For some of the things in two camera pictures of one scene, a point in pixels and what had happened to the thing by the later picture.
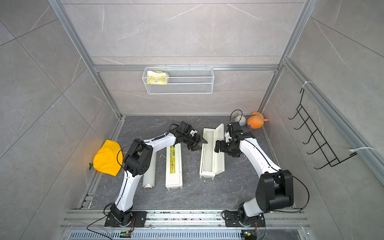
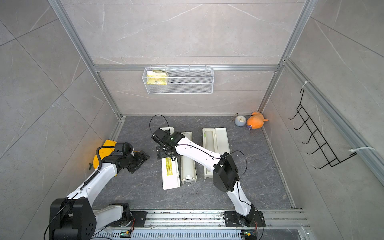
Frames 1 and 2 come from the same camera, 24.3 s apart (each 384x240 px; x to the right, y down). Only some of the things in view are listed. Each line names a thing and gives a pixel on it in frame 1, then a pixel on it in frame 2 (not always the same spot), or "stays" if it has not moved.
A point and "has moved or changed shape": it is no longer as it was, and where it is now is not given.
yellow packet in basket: [156, 77] stays
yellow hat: [108, 158] stays
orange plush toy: [256, 121] stays
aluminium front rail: [95, 219] stays
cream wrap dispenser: [173, 175] has moved or changed shape
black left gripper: [197, 141] → [140, 160]
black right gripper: [222, 149] → [161, 154]
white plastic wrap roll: [149, 178] → [188, 168]
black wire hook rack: [331, 157] stays
